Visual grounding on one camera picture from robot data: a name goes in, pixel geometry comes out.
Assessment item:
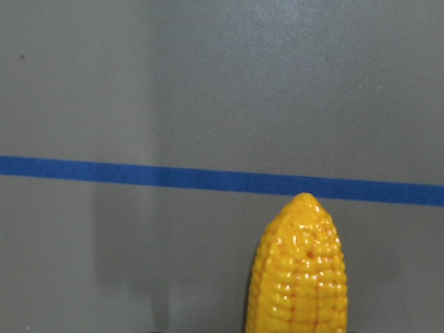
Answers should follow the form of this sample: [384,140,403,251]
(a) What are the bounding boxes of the yellow plastic corn cob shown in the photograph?
[245,193,348,332]

